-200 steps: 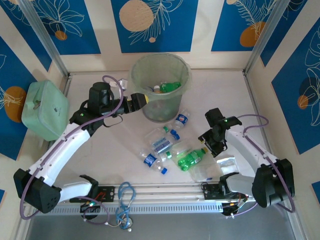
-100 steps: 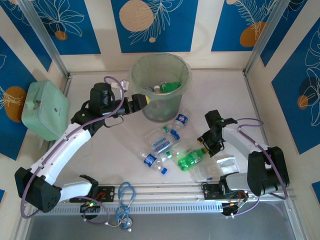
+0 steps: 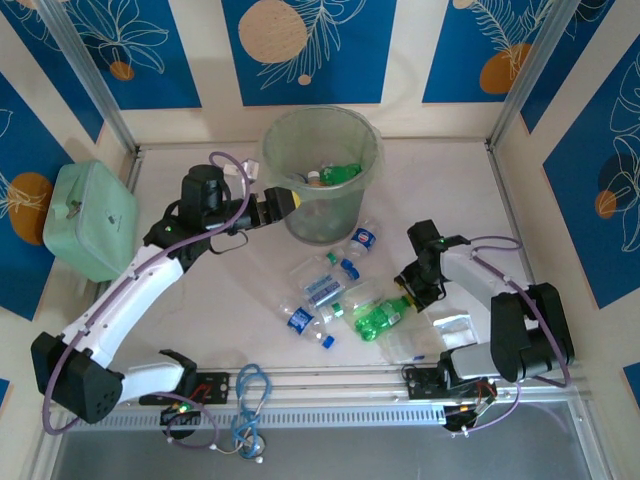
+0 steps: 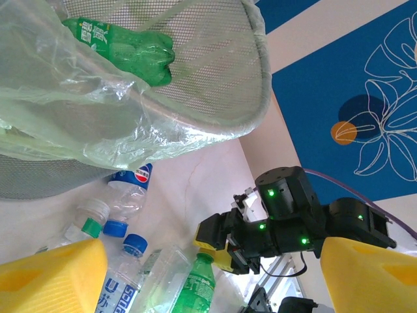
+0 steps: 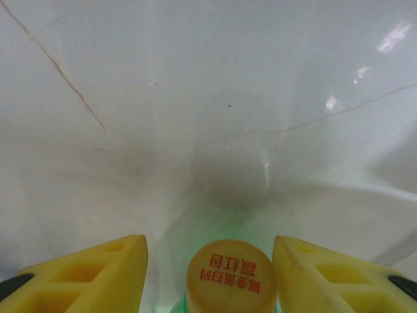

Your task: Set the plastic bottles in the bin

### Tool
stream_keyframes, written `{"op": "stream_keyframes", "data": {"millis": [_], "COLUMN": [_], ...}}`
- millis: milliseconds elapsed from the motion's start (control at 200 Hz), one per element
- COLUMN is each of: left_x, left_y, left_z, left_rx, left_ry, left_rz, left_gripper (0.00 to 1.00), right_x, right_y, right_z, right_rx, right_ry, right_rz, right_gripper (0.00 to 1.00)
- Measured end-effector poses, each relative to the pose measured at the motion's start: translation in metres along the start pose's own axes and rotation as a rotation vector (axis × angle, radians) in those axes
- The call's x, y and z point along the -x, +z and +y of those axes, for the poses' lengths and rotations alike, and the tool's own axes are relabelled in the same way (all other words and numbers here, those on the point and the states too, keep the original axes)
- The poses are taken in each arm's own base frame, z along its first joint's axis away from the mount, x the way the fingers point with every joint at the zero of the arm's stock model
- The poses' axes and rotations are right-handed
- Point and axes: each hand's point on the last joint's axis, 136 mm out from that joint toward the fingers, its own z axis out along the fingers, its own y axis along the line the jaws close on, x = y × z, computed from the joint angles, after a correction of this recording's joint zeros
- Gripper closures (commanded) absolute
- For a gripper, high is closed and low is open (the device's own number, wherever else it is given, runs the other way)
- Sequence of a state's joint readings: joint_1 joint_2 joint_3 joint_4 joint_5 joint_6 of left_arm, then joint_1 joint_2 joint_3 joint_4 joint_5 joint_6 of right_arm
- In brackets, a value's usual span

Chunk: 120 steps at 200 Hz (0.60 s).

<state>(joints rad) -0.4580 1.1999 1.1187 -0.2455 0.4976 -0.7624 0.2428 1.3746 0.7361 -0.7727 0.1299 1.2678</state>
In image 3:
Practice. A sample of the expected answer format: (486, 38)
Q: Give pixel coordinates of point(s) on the green bottle yellow cap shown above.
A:
(375, 320)
(340, 172)
(296, 200)

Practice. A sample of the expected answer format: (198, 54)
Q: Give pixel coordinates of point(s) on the clear Pepsi label bottle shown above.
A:
(362, 239)

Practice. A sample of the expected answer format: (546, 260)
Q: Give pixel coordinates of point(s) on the clear bottle round blue label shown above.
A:
(299, 320)

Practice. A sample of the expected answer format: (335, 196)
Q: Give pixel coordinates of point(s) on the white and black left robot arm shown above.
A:
(135, 290)

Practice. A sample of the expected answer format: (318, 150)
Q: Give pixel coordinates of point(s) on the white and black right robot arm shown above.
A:
(475, 275)

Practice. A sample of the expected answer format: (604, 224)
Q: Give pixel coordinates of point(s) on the pale green bin liner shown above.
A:
(272, 170)

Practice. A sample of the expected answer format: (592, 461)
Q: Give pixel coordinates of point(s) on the grey round waste bin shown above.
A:
(320, 220)

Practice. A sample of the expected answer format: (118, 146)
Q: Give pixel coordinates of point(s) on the silver foil pouch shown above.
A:
(452, 325)

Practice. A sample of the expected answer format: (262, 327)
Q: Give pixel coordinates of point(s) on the clear bottle blue cap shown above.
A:
(324, 290)

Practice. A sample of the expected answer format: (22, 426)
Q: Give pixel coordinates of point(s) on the mint green zip case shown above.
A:
(90, 220)

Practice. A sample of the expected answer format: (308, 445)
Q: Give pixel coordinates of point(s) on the blue stethoscope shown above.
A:
(250, 395)

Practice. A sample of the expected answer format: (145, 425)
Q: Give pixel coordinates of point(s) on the aluminium side rail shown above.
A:
(505, 200)

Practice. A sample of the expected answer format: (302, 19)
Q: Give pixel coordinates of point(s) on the aluminium mounting rail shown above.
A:
(325, 385)

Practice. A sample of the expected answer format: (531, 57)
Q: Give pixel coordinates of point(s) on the aluminium frame post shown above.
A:
(535, 65)
(85, 65)

